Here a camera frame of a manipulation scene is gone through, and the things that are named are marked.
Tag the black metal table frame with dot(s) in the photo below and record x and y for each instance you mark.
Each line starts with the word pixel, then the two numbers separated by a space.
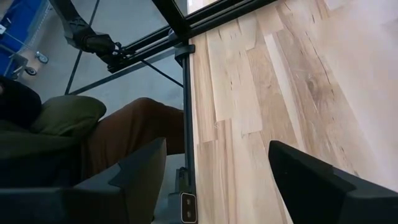
pixel 188 124

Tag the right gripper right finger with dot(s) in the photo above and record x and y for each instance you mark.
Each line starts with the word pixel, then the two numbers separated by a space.
pixel 311 193

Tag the person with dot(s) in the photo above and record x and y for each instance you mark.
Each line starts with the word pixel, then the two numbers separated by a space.
pixel 140 130

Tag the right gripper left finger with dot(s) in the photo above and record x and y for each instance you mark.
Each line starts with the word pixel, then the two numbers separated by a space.
pixel 136 186

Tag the blue bin wheeled cart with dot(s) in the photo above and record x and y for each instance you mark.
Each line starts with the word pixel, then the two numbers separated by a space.
pixel 15 31

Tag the small black camera module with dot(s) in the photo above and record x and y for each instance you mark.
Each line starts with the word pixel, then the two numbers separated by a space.
pixel 188 208

